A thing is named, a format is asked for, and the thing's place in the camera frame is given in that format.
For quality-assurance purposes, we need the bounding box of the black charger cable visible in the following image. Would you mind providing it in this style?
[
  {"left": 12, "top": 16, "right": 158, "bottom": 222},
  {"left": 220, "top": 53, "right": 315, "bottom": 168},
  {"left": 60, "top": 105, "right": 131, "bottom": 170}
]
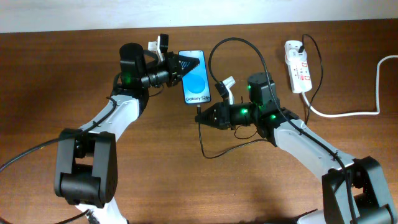
[{"left": 195, "top": 34, "right": 324, "bottom": 160}]

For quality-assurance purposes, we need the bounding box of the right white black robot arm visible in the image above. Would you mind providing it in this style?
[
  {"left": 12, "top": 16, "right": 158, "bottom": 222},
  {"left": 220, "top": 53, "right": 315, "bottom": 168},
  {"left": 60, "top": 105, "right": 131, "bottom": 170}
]
[{"left": 195, "top": 73, "right": 397, "bottom": 224}]

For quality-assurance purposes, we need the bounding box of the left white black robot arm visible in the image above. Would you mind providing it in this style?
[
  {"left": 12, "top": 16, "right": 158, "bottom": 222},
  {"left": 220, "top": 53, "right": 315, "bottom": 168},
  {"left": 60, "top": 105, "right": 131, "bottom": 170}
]
[{"left": 54, "top": 43, "right": 200, "bottom": 223}]

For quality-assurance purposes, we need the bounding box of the white power strip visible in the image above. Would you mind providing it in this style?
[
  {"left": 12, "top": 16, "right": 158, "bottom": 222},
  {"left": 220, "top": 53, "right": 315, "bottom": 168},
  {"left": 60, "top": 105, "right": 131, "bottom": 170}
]
[{"left": 284, "top": 40, "right": 312, "bottom": 93}]

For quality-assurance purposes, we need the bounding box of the white power strip cord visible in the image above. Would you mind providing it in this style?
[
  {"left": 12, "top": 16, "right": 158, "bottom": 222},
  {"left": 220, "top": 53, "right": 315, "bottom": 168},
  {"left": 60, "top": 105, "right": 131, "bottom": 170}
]
[{"left": 300, "top": 55, "right": 398, "bottom": 118}]

